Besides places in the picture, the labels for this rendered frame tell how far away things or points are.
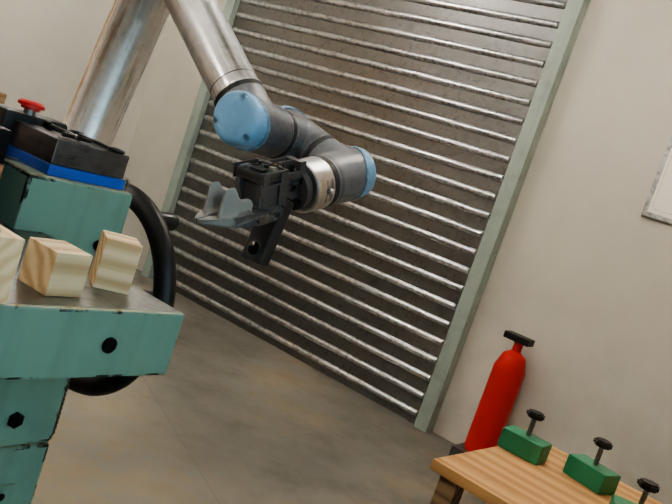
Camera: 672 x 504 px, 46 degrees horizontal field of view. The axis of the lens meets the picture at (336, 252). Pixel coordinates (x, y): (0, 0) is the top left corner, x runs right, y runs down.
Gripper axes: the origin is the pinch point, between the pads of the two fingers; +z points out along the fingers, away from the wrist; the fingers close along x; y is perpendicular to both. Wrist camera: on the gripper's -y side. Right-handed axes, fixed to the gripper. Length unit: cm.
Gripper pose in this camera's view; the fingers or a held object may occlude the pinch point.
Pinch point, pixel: (203, 223)
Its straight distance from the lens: 119.7
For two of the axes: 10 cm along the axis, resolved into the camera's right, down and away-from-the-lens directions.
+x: 7.5, 3.3, -5.8
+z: -6.5, 2.3, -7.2
